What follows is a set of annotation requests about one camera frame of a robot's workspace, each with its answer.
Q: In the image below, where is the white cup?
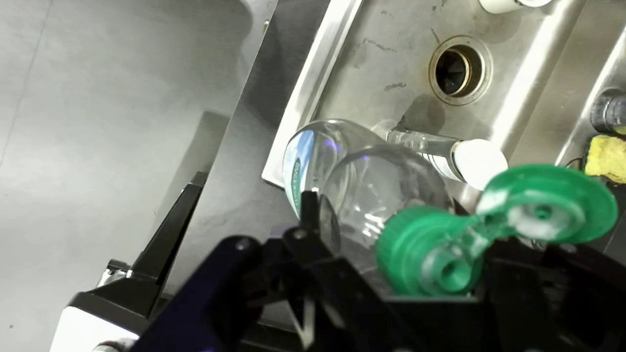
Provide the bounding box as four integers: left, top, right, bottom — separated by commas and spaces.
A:
477, 0, 553, 18

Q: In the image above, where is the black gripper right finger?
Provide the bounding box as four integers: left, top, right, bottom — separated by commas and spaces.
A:
483, 237, 571, 303

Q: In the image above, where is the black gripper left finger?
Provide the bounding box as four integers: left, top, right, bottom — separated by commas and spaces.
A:
283, 188, 367, 297

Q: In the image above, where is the yellow sponge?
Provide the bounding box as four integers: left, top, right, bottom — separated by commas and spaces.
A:
582, 133, 626, 188

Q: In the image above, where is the stainless steel sink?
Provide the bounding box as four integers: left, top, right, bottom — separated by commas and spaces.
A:
258, 0, 626, 221

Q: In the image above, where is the clear dish soap bottle green cap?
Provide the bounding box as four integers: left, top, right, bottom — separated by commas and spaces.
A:
277, 117, 620, 301

